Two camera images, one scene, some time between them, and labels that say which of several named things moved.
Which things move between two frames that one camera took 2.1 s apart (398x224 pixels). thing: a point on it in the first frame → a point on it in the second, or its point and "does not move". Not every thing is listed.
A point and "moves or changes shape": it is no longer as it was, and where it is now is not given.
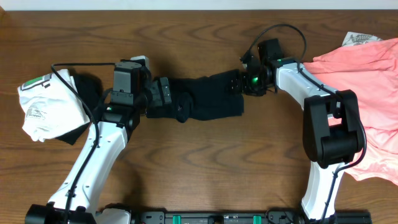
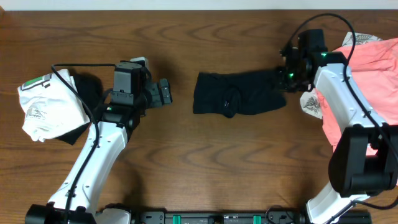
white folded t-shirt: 50,110 does not move
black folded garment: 90,87 does not move
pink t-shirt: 371,70 does not move
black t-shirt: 203,97 moves or changes shape
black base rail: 236,217 does not move
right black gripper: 239,81 → 278,81
